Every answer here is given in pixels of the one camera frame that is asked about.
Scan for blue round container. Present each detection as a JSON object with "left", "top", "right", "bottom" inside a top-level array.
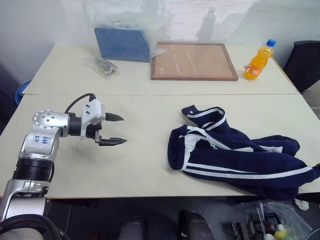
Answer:
[{"left": 15, "top": 80, "right": 32, "bottom": 105}]

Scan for blue rectangular box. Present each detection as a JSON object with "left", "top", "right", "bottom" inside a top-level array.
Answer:
[{"left": 94, "top": 25, "right": 152, "bottom": 64}]

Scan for clear bag of colourful items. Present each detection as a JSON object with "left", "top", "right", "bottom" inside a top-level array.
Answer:
[{"left": 83, "top": 54, "right": 121, "bottom": 78}]

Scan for black robot torso hoses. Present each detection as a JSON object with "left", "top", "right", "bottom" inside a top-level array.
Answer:
[{"left": 0, "top": 214, "right": 70, "bottom": 240}]

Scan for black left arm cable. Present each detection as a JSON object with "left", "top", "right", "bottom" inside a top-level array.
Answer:
[{"left": 64, "top": 93, "right": 97, "bottom": 114}]

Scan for clear bin of clutter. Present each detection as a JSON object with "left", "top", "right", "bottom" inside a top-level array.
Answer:
[{"left": 230, "top": 199, "right": 314, "bottom": 240}]

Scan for grey rounded shape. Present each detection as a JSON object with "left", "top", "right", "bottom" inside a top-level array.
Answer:
[{"left": 119, "top": 215, "right": 146, "bottom": 240}]

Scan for navy white-striped zip jacket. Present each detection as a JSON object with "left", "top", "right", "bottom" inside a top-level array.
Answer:
[{"left": 167, "top": 104, "right": 320, "bottom": 202}]

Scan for black rounded shape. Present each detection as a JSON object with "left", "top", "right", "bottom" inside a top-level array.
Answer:
[{"left": 178, "top": 209, "right": 216, "bottom": 240}]

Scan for wooden framed cork board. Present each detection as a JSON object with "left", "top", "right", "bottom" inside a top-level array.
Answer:
[{"left": 150, "top": 42, "right": 239, "bottom": 82}]

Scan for black office chair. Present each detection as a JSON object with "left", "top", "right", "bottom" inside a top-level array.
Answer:
[{"left": 283, "top": 40, "right": 320, "bottom": 94}]

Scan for orange soda bottle blue cap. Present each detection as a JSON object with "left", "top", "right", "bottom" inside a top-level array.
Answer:
[{"left": 243, "top": 38, "right": 277, "bottom": 81}]

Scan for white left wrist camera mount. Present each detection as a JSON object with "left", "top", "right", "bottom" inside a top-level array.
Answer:
[{"left": 79, "top": 99, "right": 107, "bottom": 140}]

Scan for clear plastic sheet bag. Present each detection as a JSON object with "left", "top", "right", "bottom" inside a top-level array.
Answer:
[{"left": 84, "top": 0, "right": 174, "bottom": 61}]

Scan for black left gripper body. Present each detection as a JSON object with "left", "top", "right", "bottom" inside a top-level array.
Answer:
[{"left": 85, "top": 112, "right": 108, "bottom": 147}]

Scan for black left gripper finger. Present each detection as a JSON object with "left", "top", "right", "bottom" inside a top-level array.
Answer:
[
  {"left": 105, "top": 112, "right": 125, "bottom": 123},
  {"left": 98, "top": 136, "right": 128, "bottom": 147}
]

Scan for white shoe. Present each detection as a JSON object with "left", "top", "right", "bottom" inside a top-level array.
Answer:
[{"left": 294, "top": 198, "right": 310, "bottom": 211}]

